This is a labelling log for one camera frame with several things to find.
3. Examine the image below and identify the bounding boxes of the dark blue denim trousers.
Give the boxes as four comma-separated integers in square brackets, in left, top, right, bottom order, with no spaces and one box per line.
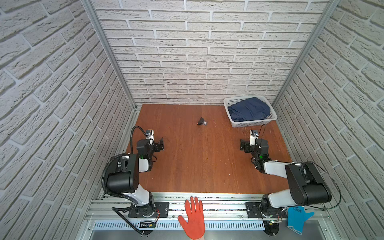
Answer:
[228,97,271,122]

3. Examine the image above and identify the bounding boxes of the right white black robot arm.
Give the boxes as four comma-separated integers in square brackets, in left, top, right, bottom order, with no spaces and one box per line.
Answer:
[240,139,332,218]

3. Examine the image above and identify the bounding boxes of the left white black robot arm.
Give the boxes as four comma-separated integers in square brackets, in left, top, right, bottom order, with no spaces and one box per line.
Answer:
[101,139,164,218]

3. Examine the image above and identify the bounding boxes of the white plastic laundry basket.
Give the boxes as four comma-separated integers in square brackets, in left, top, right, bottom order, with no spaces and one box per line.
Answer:
[224,96,278,128]

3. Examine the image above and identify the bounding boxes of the small black clip object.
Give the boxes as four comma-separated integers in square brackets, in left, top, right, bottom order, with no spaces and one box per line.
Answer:
[197,117,207,126]

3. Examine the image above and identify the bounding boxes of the small black electronics box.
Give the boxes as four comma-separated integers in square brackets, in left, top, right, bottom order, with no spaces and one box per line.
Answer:
[140,221,157,229]

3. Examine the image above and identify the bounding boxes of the blue work glove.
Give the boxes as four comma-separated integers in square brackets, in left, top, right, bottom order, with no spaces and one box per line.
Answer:
[287,206,315,235]

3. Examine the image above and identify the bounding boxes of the black round floor puck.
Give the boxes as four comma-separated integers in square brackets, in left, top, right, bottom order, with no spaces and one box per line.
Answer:
[264,222,280,237]

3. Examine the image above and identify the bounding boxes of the red work glove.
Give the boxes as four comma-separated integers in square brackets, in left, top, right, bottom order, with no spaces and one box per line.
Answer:
[178,197,206,240]

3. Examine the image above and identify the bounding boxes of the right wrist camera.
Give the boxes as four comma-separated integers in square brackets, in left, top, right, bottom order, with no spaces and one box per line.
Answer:
[250,130,259,146]

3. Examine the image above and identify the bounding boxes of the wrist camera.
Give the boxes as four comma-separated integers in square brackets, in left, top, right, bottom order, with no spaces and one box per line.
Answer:
[250,130,259,146]
[146,130,155,145]

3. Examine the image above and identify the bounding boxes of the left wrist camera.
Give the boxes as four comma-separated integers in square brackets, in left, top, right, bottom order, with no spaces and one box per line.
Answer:
[146,130,155,145]

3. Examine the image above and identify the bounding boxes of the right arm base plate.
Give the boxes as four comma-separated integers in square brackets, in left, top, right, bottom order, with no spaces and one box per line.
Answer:
[246,202,288,220]

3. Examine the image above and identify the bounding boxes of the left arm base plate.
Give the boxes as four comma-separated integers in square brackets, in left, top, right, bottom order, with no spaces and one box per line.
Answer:
[128,202,170,219]

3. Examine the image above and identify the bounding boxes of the left black corrugated cable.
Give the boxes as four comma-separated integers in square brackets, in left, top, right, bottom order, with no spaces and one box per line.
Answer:
[101,125,157,236]

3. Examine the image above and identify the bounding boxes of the aluminium mounting rail frame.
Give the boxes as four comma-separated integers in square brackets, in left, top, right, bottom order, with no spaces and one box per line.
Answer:
[76,191,341,240]

